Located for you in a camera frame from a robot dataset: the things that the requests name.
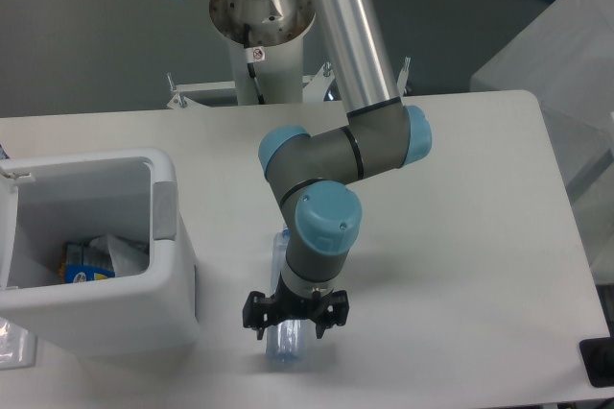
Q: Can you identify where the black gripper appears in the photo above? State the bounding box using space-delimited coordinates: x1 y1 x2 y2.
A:
242 285 349 340

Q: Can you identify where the clear plastic water bottle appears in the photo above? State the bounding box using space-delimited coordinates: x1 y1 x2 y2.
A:
266 227 307 364

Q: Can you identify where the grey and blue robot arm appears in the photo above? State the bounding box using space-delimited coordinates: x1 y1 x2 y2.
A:
209 0 432 335

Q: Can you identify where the white plastic trash can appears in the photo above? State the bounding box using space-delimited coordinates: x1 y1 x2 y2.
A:
1 148 200 356

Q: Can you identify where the blue snack packet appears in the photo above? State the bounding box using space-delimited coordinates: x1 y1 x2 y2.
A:
58 242 115 283

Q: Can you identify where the clear plastic bag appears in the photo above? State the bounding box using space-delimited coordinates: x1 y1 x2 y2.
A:
0 318 37 371

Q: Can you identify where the black device at table edge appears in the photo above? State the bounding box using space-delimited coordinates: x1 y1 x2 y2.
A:
579 337 613 388

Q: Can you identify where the white side table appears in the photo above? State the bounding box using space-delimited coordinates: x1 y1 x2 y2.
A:
470 0 613 285

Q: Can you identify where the white pedestal base frame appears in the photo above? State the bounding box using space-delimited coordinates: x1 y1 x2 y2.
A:
167 56 413 108

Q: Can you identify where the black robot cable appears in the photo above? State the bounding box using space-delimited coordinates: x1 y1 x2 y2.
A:
242 23 267 106

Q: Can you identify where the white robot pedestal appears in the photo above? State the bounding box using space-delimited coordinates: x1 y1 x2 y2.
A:
209 0 316 106

